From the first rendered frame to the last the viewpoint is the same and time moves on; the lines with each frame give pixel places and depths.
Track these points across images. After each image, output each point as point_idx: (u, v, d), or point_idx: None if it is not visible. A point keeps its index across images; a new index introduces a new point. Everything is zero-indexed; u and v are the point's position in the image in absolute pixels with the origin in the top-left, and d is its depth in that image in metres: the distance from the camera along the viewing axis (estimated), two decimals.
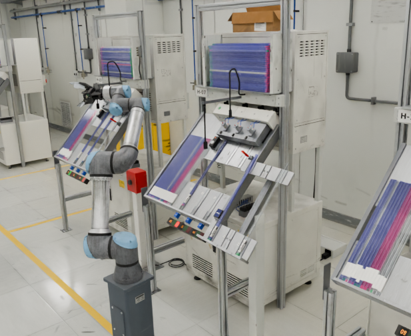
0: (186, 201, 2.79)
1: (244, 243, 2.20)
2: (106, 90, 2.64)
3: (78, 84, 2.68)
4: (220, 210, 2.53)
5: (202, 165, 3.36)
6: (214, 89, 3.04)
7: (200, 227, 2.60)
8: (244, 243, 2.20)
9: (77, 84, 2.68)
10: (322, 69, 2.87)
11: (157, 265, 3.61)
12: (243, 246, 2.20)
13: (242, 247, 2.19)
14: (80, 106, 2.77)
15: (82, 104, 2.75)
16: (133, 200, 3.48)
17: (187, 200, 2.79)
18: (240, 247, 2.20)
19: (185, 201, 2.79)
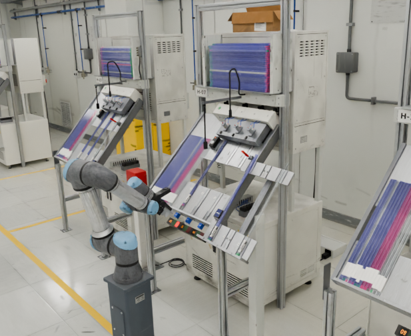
0: (186, 201, 2.79)
1: (244, 243, 2.20)
2: None
3: None
4: (220, 210, 2.53)
5: (202, 165, 3.36)
6: (214, 89, 3.04)
7: (200, 227, 2.60)
8: (244, 243, 2.20)
9: (165, 209, 2.73)
10: (322, 69, 2.87)
11: (157, 265, 3.61)
12: (243, 246, 2.20)
13: (242, 247, 2.19)
14: (172, 213, 2.73)
15: (168, 212, 2.71)
16: None
17: (187, 200, 2.79)
18: (240, 247, 2.20)
19: (185, 201, 2.79)
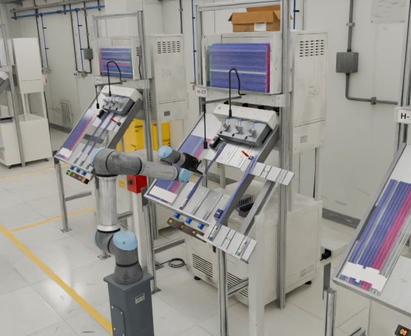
0: (182, 205, 2.78)
1: (244, 243, 2.20)
2: (182, 155, 2.67)
3: (202, 172, 2.80)
4: (220, 210, 2.53)
5: (202, 165, 3.36)
6: (214, 89, 3.04)
7: (200, 227, 2.60)
8: (244, 243, 2.20)
9: (202, 172, 2.80)
10: (322, 69, 2.87)
11: (157, 265, 3.61)
12: (243, 246, 2.20)
13: (242, 247, 2.19)
14: None
15: (198, 170, 2.84)
16: (133, 200, 3.48)
17: (184, 204, 2.78)
18: (240, 247, 2.20)
19: (182, 205, 2.78)
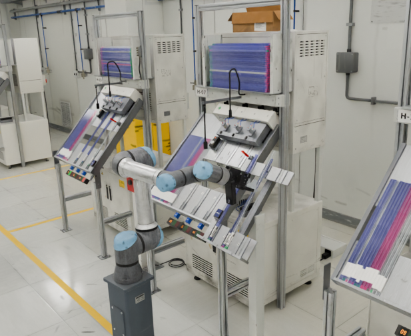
0: (226, 241, 2.28)
1: (232, 235, 2.14)
2: (226, 171, 2.01)
3: (253, 188, 2.13)
4: (220, 210, 2.53)
5: None
6: (214, 89, 3.04)
7: (200, 227, 2.60)
8: (232, 236, 2.14)
9: (253, 188, 2.13)
10: (322, 69, 2.87)
11: (157, 265, 3.61)
12: (231, 239, 2.14)
13: (230, 239, 2.14)
14: None
15: None
16: (133, 200, 3.48)
17: (227, 241, 2.28)
18: (228, 239, 2.15)
19: (225, 241, 2.28)
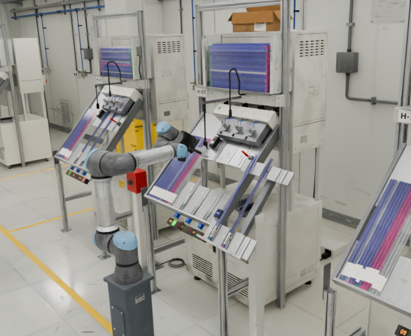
0: (226, 241, 2.28)
1: (189, 196, 2.80)
2: (180, 133, 2.63)
3: (201, 152, 2.72)
4: (220, 210, 2.53)
5: (202, 165, 3.36)
6: (214, 89, 3.04)
7: (200, 227, 2.60)
8: (189, 197, 2.80)
9: (202, 152, 2.72)
10: (322, 69, 2.87)
11: (157, 265, 3.61)
12: (188, 199, 2.79)
13: (187, 199, 2.79)
14: None
15: None
16: (133, 200, 3.48)
17: (227, 241, 2.28)
18: (185, 199, 2.80)
19: (225, 241, 2.28)
